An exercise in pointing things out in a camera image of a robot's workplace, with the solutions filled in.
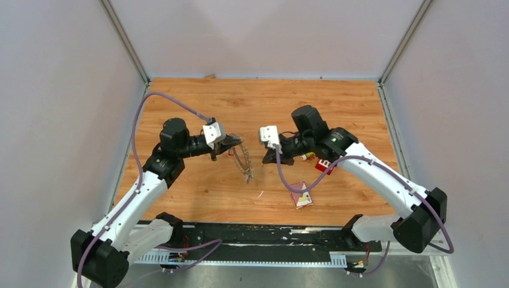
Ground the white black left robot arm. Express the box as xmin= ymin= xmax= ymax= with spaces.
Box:
xmin=71 ymin=118 xmax=242 ymax=287

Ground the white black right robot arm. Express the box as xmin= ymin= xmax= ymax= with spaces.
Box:
xmin=259 ymin=105 xmax=454 ymax=254

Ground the toy brick car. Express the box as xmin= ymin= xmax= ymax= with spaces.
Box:
xmin=300 ymin=152 xmax=316 ymax=161

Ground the red white toy brick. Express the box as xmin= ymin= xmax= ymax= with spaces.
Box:
xmin=315 ymin=159 xmax=335 ymax=175

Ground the playing card box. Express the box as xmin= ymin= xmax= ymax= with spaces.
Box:
xmin=290 ymin=181 xmax=313 ymax=209

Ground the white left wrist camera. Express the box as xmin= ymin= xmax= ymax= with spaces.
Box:
xmin=202 ymin=122 xmax=226 ymax=148

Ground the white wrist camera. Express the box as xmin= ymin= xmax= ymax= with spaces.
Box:
xmin=259 ymin=125 xmax=282 ymax=154
xmin=202 ymin=122 xmax=226 ymax=148

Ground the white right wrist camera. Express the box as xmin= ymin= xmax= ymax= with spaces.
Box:
xmin=259 ymin=125 xmax=282 ymax=154

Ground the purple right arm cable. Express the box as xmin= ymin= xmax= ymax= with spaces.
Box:
xmin=274 ymin=145 xmax=455 ymax=277

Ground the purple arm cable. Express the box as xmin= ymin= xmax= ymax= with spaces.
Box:
xmin=76 ymin=91 xmax=223 ymax=288
xmin=274 ymin=145 xmax=455 ymax=277

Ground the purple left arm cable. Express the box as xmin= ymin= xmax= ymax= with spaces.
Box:
xmin=76 ymin=91 xmax=223 ymax=288

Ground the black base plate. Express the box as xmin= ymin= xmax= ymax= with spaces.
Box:
xmin=152 ymin=223 xmax=382 ymax=261

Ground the slotted white cable duct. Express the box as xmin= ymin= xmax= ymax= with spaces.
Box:
xmin=135 ymin=251 xmax=348 ymax=268

